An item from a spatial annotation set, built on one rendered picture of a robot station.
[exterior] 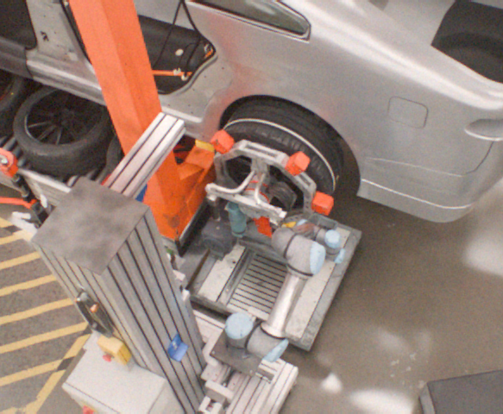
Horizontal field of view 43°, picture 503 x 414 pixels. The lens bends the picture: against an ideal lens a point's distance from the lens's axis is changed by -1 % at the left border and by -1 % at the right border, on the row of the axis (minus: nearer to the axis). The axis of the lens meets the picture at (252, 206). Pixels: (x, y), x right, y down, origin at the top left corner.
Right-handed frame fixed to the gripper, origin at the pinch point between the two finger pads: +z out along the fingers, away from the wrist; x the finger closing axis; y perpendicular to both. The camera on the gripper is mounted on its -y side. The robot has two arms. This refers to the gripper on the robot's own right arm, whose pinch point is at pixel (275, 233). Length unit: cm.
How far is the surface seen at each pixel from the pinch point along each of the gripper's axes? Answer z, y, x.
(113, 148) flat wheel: 126, -32, -32
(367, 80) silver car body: -25, 75, -42
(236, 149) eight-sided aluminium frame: 29.0, 27.8, -20.5
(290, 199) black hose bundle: -3.4, 16.9, -10.9
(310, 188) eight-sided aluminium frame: -8.8, 14.5, -22.1
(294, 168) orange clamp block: -1.5, 28.7, -20.4
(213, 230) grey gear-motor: 45, -42, -10
